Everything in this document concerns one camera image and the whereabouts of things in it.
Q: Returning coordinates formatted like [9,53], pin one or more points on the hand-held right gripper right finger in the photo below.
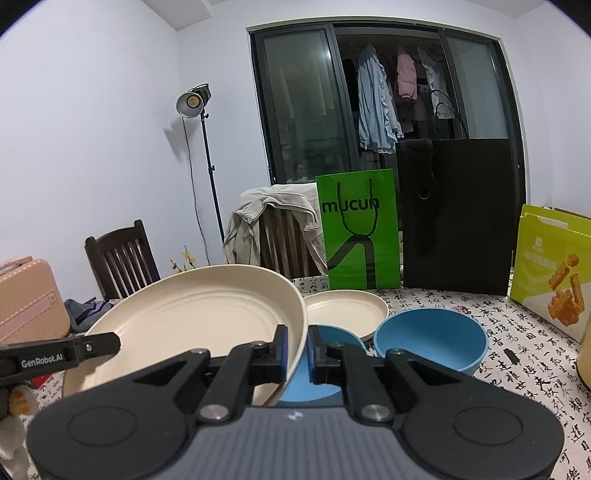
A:
[316,357]

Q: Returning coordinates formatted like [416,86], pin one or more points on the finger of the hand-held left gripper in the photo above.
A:
[104,344]

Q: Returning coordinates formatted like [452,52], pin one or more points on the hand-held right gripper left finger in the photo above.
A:
[281,355]

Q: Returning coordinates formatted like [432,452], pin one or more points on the blue bowl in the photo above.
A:
[429,332]
[304,394]

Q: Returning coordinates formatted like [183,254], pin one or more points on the cream plate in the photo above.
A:
[198,304]
[341,314]

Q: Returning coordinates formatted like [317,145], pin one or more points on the grey cloth pouch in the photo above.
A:
[85,314]

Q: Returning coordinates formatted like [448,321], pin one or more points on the pink suitcase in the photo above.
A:
[32,300]

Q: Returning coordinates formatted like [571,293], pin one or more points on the dark wooden chair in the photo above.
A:
[115,236]

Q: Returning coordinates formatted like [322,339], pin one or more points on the brown slatted wooden chair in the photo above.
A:
[281,244]

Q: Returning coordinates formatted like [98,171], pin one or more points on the yellow blossom branch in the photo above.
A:
[186,254]

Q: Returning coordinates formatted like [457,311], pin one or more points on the green paper bag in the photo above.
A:
[383,240]

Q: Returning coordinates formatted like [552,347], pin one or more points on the beige jacket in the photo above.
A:
[277,196]

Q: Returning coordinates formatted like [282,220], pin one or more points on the black paper bag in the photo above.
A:
[471,217]

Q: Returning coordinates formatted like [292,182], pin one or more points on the yellow green snack box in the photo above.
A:
[540,267]

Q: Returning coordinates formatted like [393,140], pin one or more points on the studio light on stand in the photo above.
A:
[191,102]

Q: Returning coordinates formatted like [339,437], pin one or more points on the light blue hanging shirt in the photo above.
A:
[374,101]

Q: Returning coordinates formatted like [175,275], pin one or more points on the black framed sliding glass door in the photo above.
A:
[295,92]

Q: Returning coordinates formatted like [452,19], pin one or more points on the yellow thermos jug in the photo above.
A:
[586,364]

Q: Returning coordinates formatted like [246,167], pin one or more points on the pink hanging jacket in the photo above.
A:
[406,76]

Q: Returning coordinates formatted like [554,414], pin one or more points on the white hanging shirt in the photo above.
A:
[431,69]

